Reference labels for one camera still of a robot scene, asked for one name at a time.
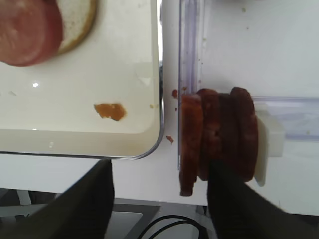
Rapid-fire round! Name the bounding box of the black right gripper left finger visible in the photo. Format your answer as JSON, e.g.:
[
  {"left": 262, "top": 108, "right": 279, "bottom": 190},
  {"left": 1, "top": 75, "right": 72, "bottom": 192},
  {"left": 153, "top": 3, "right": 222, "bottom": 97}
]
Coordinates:
[{"left": 0, "top": 160, "right": 115, "bottom": 239}]

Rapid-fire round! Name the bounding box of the tomato slice on bun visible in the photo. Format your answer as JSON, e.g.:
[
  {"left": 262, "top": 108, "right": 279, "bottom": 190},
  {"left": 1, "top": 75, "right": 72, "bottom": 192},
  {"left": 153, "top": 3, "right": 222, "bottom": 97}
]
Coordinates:
[{"left": 0, "top": 0, "right": 63, "bottom": 67}]

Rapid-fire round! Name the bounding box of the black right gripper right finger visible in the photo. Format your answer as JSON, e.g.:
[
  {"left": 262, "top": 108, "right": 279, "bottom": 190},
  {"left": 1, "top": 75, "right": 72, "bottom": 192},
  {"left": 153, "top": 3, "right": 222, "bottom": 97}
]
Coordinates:
[{"left": 207, "top": 161, "right": 319, "bottom": 239}]

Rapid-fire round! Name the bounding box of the white metal tray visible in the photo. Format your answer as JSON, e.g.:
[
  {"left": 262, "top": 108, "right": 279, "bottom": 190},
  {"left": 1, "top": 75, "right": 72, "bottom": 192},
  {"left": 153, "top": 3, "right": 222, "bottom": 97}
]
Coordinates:
[{"left": 0, "top": 0, "right": 164, "bottom": 159}]

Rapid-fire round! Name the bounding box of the dark meat patty outer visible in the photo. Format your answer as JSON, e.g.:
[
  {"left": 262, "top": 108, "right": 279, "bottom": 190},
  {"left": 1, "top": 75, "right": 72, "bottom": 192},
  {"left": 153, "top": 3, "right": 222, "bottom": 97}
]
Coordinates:
[{"left": 230, "top": 87, "right": 259, "bottom": 182}]

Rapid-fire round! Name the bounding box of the orange crumb on tray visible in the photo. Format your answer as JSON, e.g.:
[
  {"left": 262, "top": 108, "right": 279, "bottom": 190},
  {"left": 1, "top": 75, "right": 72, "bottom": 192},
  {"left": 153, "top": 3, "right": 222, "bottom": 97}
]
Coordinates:
[{"left": 94, "top": 103, "right": 127, "bottom": 121}]

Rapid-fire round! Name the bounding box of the bottom bun half on tray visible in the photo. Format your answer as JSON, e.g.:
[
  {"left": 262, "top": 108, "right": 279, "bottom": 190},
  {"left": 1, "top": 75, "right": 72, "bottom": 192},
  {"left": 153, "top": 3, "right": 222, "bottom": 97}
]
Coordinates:
[{"left": 57, "top": 0, "right": 98, "bottom": 55}]

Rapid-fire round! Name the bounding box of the right clear divider rail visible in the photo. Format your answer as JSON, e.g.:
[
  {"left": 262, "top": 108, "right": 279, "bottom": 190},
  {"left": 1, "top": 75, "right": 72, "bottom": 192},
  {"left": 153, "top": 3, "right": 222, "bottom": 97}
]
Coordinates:
[{"left": 178, "top": 0, "right": 205, "bottom": 162}]

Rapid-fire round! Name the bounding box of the black cable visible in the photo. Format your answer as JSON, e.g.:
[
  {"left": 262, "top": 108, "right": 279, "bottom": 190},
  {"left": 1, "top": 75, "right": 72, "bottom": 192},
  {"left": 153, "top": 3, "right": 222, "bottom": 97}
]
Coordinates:
[{"left": 136, "top": 215, "right": 208, "bottom": 239}]

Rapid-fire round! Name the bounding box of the clear patty pusher track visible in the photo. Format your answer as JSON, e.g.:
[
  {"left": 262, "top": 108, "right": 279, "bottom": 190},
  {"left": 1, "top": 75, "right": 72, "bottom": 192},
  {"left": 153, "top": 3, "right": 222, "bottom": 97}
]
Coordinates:
[{"left": 253, "top": 96, "right": 319, "bottom": 141}]

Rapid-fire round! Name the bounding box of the dark meat patty inner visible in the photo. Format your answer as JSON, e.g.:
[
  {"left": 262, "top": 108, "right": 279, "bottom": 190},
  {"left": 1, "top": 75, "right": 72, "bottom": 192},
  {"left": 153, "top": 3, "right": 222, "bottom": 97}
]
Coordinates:
[{"left": 218, "top": 94, "right": 240, "bottom": 175}]

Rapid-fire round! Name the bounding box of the dark meat patty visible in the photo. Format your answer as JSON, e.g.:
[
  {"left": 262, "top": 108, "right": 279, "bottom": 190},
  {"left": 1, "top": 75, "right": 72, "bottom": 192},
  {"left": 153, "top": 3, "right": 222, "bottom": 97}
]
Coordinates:
[
  {"left": 230, "top": 87, "right": 259, "bottom": 182},
  {"left": 218, "top": 94, "right": 240, "bottom": 175}
]

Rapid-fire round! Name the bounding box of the white patty pusher block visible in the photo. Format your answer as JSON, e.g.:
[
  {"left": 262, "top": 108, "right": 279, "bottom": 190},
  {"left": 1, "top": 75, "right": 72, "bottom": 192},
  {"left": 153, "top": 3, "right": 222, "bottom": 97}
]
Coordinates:
[{"left": 254, "top": 103, "right": 286, "bottom": 187}]

